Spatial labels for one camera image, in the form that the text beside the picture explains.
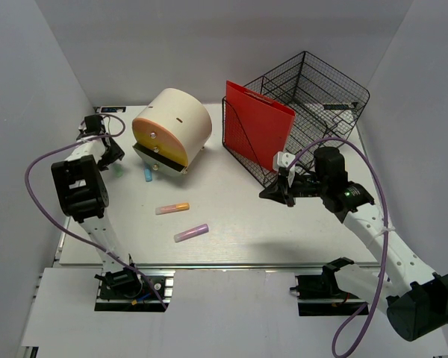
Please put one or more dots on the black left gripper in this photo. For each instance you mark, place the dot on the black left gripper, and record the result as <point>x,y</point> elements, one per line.
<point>116,154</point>

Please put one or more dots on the purple tube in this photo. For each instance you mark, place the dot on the purple tube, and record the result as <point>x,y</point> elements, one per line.
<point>190,233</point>

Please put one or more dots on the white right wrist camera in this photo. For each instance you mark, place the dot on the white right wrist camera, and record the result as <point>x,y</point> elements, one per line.
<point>282,160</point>

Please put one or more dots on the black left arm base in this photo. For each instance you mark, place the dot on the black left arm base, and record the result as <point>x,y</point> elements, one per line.
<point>127,291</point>

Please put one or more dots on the peach top drawer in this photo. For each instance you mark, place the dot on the peach top drawer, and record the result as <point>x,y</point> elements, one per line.
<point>145,130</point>

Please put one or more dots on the blue tube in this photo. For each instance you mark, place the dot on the blue tube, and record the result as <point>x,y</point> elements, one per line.
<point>148,174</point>

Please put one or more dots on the black wire mesh organizer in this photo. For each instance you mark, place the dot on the black wire mesh organizer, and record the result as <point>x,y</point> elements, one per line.
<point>327,103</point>

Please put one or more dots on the green capped tube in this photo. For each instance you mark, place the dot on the green capped tube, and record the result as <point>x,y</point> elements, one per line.
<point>118,170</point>

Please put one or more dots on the orange capped pink tube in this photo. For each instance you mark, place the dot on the orange capped pink tube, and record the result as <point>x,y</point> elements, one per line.
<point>173,208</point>

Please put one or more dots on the cream semicircular drawer box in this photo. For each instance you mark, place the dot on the cream semicircular drawer box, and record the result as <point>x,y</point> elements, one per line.
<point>182,115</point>

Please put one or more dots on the black label sticker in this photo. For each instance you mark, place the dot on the black label sticker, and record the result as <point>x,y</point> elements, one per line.
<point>112,109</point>

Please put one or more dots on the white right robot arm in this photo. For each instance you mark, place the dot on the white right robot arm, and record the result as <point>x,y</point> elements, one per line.
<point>411,293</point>

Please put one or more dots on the aluminium front rail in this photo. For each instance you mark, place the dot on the aluminium front rail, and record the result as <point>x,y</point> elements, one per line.
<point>269,266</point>

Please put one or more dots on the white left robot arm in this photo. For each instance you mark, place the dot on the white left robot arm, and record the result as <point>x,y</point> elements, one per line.
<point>82,193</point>

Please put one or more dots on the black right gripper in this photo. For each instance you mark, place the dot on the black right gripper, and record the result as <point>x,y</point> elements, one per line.
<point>279,191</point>

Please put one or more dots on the red file folder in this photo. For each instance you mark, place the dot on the red file folder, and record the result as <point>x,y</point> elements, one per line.
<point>256,126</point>

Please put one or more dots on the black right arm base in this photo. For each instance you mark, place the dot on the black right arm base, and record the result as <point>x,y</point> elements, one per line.
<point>318,294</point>

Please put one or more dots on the yellow bottom drawer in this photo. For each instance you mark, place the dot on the yellow bottom drawer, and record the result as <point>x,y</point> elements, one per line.
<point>168,150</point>

